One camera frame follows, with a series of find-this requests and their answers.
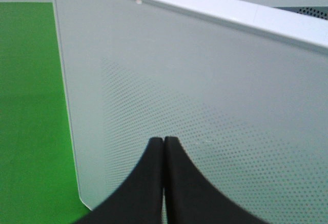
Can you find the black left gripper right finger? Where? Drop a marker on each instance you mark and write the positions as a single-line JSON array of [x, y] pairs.
[[191, 198]]

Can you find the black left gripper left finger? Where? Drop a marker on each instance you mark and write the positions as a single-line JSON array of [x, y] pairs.
[[139, 198]]

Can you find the white microwave door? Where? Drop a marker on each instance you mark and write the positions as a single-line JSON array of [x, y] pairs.
[[242, 85]]

